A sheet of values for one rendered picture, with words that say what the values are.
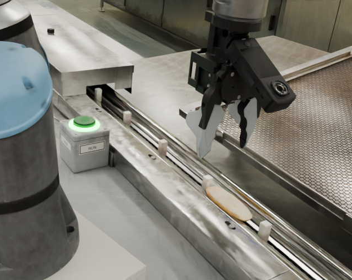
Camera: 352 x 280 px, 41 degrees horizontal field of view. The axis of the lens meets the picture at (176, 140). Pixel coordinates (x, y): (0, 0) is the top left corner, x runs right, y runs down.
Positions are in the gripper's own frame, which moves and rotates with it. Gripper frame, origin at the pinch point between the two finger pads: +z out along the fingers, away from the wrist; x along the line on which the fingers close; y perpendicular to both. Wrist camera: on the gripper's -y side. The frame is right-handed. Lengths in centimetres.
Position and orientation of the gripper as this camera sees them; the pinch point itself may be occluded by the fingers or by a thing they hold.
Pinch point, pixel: (225, 149)
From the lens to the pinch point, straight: 74.1
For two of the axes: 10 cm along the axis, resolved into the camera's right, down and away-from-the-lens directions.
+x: -8.2, 1.8, -5.4
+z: -1.0, 8.9, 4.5
